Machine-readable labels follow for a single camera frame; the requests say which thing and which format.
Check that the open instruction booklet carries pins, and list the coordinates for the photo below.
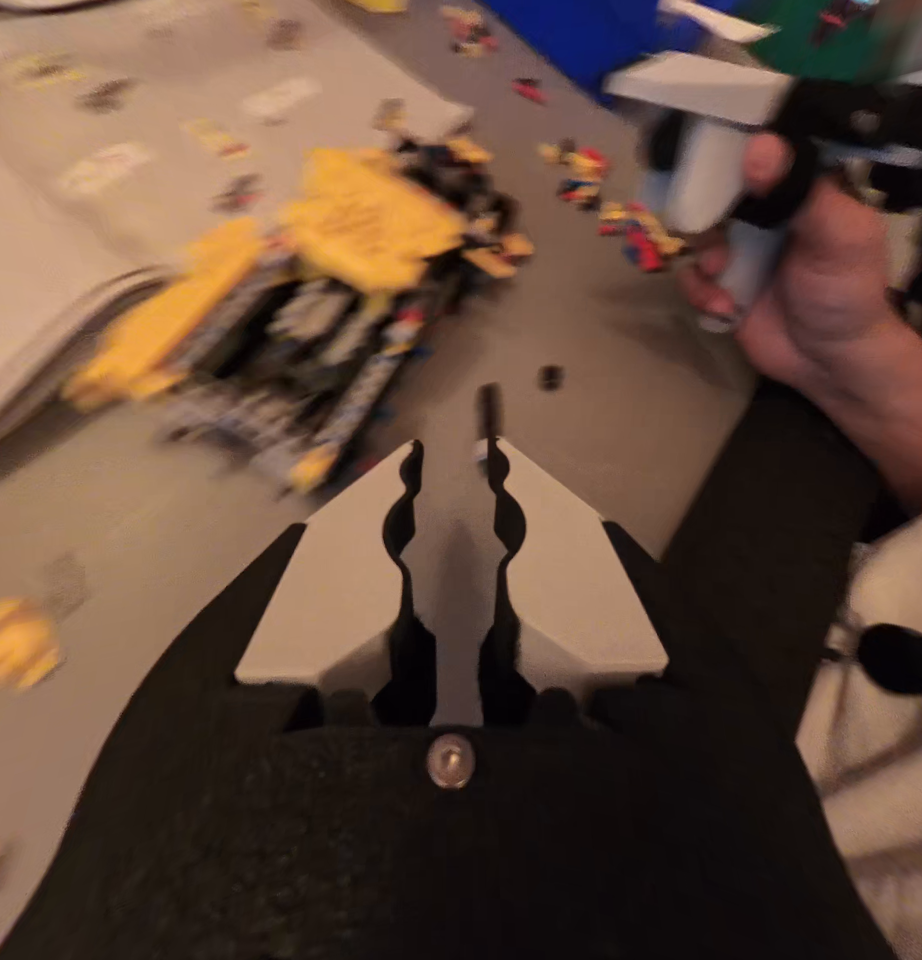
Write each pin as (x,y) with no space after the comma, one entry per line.
(55,247)

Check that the person's right hand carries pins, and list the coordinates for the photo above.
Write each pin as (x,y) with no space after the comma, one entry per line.
(828,300)

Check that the pile of colourful toy bricks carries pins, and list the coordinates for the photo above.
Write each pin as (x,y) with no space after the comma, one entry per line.
(641,232)

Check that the grey toy beam piece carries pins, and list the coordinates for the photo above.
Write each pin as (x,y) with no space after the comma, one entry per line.
(64,585)

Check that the grey desk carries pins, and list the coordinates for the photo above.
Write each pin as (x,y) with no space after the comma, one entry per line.
(618,420)

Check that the black badge reel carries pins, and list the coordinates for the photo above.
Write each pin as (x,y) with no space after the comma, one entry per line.
(896,660)

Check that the scattered black toy pieces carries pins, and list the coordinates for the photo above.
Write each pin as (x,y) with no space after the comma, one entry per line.
(551,377)

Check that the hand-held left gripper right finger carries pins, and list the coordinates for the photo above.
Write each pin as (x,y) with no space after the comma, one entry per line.
(573,592)

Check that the green plastic bin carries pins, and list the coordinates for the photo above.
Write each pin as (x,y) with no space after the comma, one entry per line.
(806,45)

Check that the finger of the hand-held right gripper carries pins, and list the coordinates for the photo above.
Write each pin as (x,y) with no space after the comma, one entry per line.
(701,86)

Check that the yellow toy car model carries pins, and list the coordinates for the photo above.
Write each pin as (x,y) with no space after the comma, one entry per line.
(356,217)

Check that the yellow toy panel piece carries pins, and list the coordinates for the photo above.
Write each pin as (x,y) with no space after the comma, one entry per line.
(18,645)

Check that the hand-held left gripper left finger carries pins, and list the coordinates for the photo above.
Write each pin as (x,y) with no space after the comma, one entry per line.
(333,600)

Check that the blue plastic bin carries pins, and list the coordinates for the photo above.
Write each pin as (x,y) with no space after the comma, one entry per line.
(581,37)

